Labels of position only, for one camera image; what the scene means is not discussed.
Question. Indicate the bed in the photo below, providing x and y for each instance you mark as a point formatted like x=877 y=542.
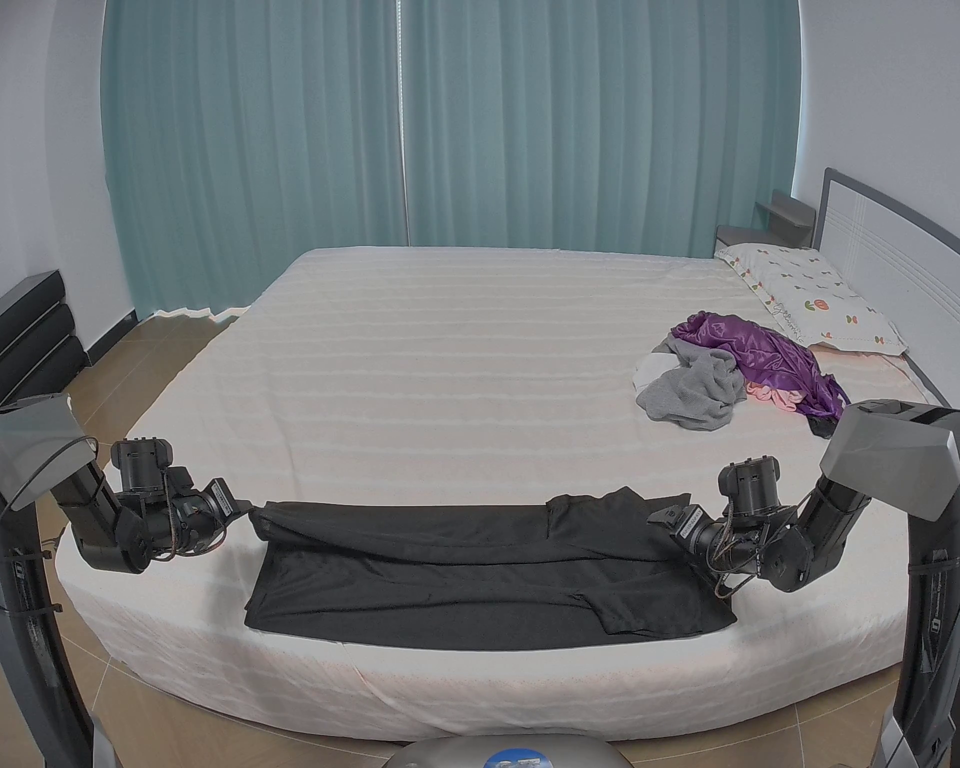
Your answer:
x=450 y=360

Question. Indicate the grey bedside table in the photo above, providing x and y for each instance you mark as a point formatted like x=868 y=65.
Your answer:
x=763 y=232

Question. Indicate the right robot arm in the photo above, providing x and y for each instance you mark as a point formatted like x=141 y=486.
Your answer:
x=885 y=457

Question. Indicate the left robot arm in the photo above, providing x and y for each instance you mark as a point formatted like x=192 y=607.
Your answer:
x=82 y=517

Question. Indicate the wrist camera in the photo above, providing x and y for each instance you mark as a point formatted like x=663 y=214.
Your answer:
x=142 y=465
x=750 y=484

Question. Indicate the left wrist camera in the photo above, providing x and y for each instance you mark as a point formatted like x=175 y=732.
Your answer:
x=142 y=465

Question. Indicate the grey knit garment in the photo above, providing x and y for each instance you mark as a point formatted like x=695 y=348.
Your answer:
x=690 y=397

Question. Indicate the black chest of drawers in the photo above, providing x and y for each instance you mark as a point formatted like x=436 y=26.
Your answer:
x=34 y=337

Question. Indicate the blue-green curtain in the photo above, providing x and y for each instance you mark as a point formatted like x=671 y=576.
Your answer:
x=600 y=127
x=255 y=150

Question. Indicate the white printed pillow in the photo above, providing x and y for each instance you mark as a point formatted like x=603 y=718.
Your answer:
x=814 y=294

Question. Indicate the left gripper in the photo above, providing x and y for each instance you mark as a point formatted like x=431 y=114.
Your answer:
x=221 y=504

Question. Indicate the black T-shirt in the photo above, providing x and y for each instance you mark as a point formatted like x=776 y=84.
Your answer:
x=465 y=577

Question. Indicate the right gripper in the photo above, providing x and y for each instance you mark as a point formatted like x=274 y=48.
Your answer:
x=697 y=534

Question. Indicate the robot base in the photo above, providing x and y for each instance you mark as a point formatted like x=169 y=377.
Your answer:
x=502 y=754

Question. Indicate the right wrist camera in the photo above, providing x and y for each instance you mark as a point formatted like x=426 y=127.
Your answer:
x=750 y=484

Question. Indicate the purple satin garment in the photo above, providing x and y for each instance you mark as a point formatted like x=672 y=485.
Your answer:
x=757 y=352

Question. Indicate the white garment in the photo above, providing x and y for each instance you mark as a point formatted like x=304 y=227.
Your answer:
x=649 y=373

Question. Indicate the pink garment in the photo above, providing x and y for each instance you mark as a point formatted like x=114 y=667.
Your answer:
x=771 y=397

